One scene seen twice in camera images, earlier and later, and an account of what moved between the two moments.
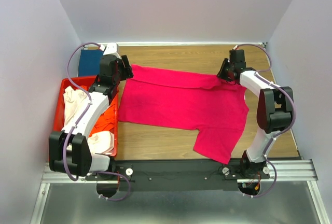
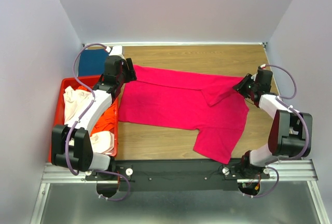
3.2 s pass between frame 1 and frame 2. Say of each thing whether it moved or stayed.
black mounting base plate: stayed
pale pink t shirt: stayed
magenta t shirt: stayed
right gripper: moved
